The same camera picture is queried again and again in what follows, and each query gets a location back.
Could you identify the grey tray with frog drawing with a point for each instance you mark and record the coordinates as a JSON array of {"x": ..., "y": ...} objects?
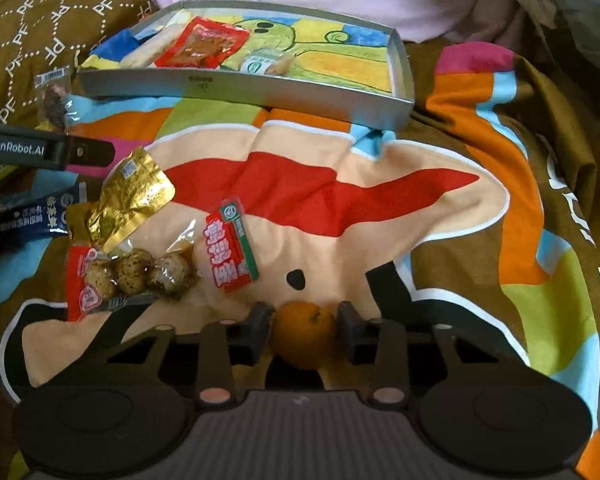
[{"x": 280, "y": 92}]

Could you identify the red green quail egg packet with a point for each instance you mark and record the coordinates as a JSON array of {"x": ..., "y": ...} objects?
[{"x": 230, "y": 250}]

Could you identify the clear quail egg packet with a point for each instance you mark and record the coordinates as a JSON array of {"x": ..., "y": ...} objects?
[{"x": 130, "y": 272}]

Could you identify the gold foil packet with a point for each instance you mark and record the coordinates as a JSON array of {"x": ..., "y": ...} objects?
[{"x": 130, "y": 195}]

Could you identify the clear packet with barcode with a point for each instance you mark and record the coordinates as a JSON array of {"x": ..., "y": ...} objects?
[{"x": 55, "y": 105}]

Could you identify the brown patterned pillow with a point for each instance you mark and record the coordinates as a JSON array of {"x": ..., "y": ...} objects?
[{"x": 30, "y": 35}]

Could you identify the colourful cartoon blanket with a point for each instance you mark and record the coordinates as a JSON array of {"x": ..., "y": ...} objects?
[{"x": 330, "y": 200}]

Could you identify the plastic-wrapped bedding bundle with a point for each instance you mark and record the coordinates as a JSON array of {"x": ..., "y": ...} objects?
[{"x": 580, "y": 0}]

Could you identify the red snack packet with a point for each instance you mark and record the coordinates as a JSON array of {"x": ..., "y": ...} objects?
[{"x": 200, "y": 45}]

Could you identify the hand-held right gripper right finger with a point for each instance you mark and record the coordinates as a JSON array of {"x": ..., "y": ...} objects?
[{"x": 352, "y": 332}]

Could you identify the small green white packet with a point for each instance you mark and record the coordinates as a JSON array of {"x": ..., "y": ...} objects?
[{"x": 260, "y": 62}]

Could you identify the puffed rice bar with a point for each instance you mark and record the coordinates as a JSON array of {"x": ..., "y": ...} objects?
[{"x": 147, "y": 50}]

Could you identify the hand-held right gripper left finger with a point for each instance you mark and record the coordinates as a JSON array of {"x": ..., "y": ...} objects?
[{"x": 256, "y": 332}]

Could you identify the tangerine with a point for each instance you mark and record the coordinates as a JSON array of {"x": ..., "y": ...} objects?
[{"x": 305, "y": 335}]

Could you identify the long blue white packet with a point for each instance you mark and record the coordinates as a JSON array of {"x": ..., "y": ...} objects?
[{"x": 25, "y": 217}]

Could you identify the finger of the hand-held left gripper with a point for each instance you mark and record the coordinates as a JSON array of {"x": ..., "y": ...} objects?
[{"x": 92, "y": 152}]

